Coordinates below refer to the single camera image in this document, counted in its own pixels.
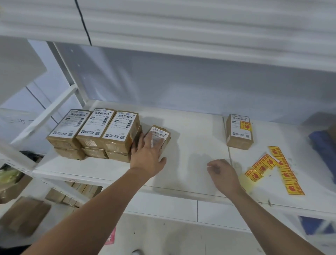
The person's right hand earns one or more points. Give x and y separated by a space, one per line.
224 178

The row of flat brown cartons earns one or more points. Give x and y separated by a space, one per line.
84 189

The green plastic bag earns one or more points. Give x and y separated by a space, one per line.
9 175

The white flat panel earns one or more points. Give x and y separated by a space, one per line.
18 68

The yellow red sticker strip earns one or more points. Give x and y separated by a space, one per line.
287 176
262 165

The person's left hand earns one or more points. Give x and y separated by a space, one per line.
145 163

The stack of labelled brown parcels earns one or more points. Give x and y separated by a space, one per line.
68 123

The flat brown carton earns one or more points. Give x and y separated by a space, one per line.
26 215

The blue plastic crate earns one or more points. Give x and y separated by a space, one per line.
309 226

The small brown cardboard box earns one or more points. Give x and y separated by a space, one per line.
161 135
236 136

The person's right forearm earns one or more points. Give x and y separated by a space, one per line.
267 228

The open brown carton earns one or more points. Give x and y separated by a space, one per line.
18 191

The pink paper scrap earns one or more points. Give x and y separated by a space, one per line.
111 236

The person's left white shoe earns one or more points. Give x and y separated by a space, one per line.
137 253

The person's left forearm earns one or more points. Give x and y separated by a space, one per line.
86 223

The white metal shelf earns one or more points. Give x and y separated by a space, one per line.
189 157

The blue plastic pallet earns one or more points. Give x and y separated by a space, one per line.
323 149

